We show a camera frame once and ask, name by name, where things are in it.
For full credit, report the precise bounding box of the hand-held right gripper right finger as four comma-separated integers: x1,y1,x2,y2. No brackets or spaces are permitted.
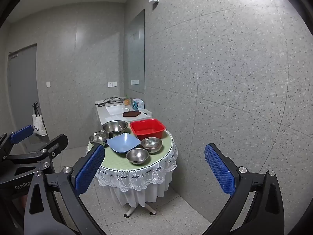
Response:
204,143,285,235

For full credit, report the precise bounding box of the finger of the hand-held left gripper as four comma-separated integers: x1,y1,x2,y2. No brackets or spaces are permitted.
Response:
0,125,34,156
2,134,68,163

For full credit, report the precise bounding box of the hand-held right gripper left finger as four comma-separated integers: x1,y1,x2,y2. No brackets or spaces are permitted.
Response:
24,143,106,235

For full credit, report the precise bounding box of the blue square plastic bowl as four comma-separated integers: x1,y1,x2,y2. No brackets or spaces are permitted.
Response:
107,132,141,154

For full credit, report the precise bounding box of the large steel bowl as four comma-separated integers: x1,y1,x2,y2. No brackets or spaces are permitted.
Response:
101,120,128,138

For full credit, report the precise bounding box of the red plastic basin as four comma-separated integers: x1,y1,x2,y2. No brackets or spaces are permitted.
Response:
130,119,167,140

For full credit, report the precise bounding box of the white tote bag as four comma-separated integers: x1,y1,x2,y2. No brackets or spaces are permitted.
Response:
32,103,47,137

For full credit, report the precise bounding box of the grey door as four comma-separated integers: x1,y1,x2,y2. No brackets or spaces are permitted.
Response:
7,44,48,150

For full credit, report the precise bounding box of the white lace tablecloth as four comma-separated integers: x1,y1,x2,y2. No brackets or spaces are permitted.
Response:
85,127,179,207

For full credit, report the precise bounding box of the white counter cabinet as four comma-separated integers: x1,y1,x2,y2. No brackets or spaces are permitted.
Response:
95,99,152,131

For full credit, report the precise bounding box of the white table base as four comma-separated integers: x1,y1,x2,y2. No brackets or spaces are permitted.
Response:
123,202,157,218

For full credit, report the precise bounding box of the green round table mat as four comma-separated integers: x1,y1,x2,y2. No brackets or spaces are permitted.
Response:
87,127,174,170

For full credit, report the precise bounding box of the clear plastic bag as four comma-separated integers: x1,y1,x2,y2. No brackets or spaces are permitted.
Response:
132,98,145,110

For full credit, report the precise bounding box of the black cable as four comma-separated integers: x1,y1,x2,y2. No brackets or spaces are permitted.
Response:
98,97,124,107

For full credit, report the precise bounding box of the wall mirror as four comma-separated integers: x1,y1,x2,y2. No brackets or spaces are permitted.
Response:
125,9,145,95

